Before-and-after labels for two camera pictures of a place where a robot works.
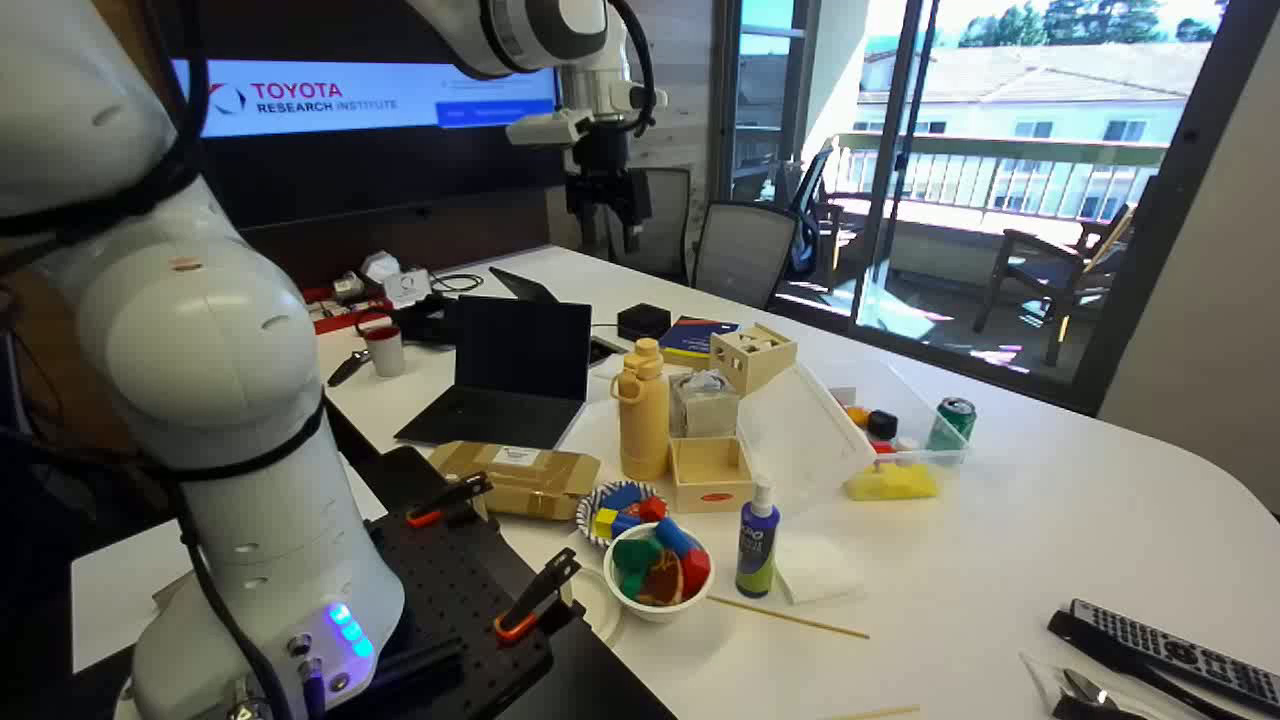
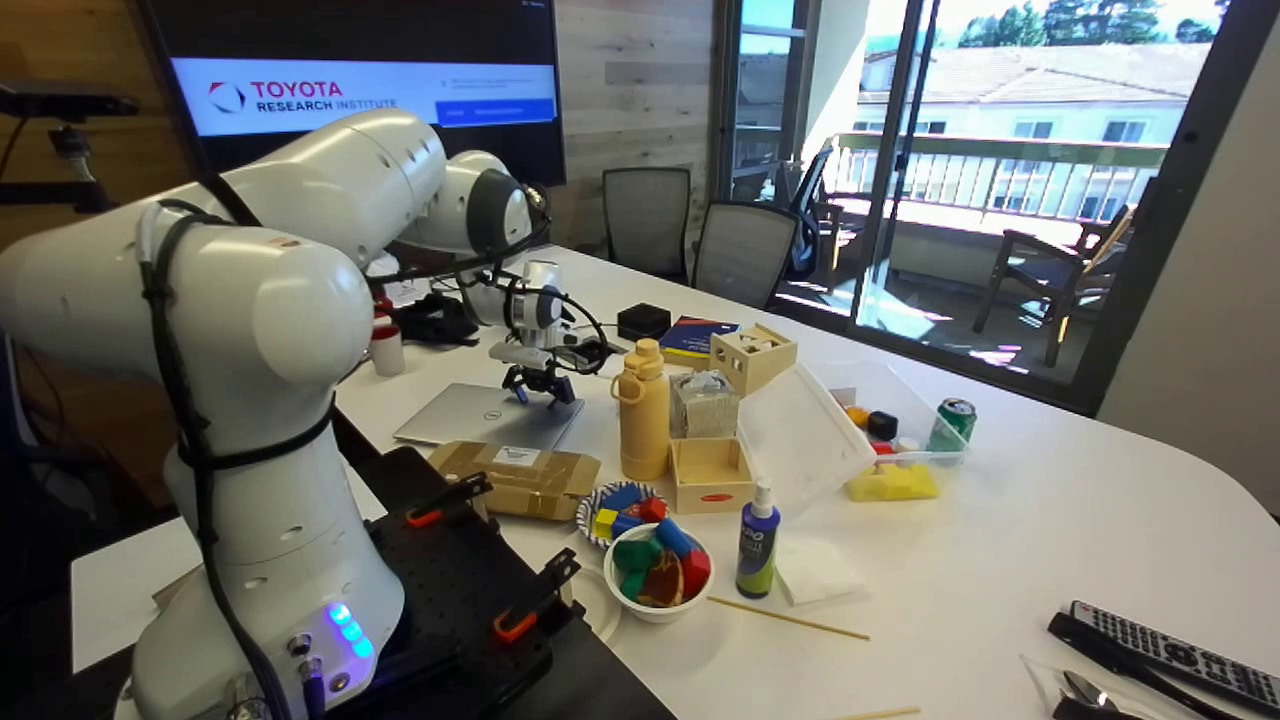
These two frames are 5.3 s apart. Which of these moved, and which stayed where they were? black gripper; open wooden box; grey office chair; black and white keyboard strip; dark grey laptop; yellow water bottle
Moved: dark grey laptop; black gripper
Stayed: black and white keyboard strip; yellow water bottle; open wooden box; grey office chair
